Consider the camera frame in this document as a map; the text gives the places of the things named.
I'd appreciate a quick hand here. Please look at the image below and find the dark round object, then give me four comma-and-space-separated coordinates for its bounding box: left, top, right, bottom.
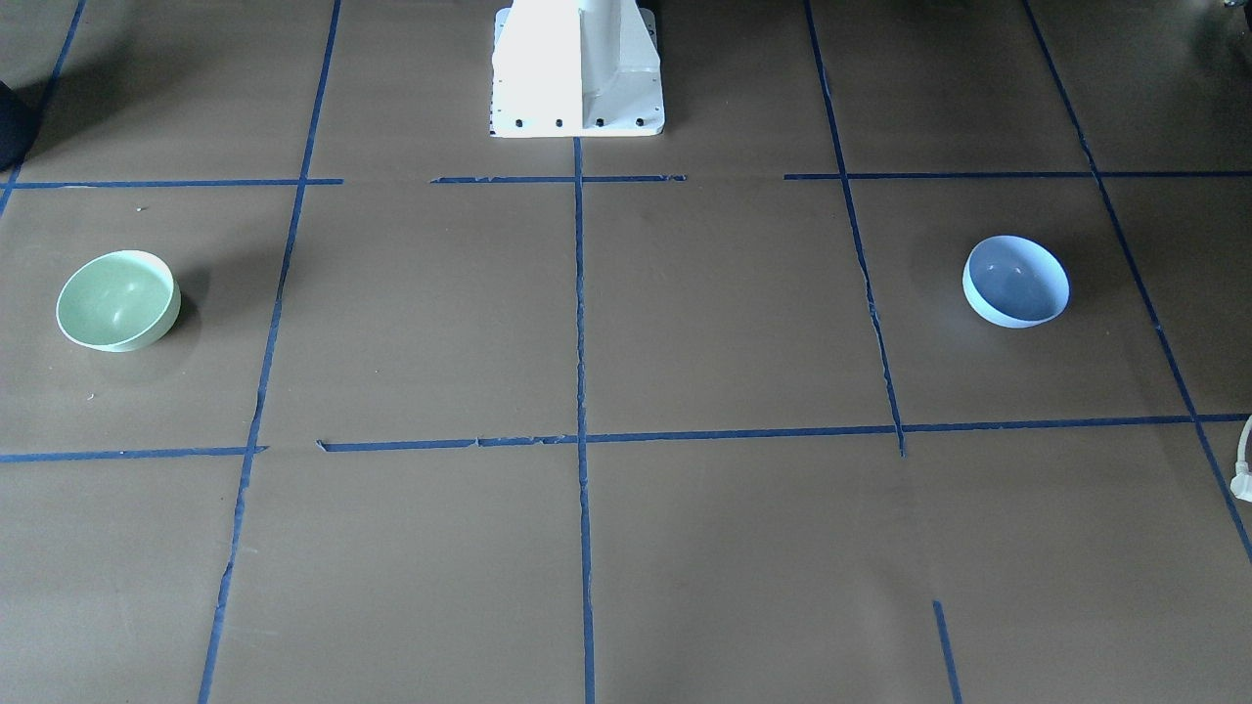
0, 83, 40, 172

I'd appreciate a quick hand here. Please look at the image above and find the green bowl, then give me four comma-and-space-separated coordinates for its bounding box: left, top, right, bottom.
55, 249, 182, 353

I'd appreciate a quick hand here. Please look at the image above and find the blue bowl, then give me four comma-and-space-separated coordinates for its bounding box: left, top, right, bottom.
962, 236, 1070, 329

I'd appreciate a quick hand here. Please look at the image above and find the white cable plug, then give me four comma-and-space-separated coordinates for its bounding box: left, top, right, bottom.
1229, 416, 1252, 504

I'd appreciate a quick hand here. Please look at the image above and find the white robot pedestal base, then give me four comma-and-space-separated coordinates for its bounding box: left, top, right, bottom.
490, 1, 666, 139

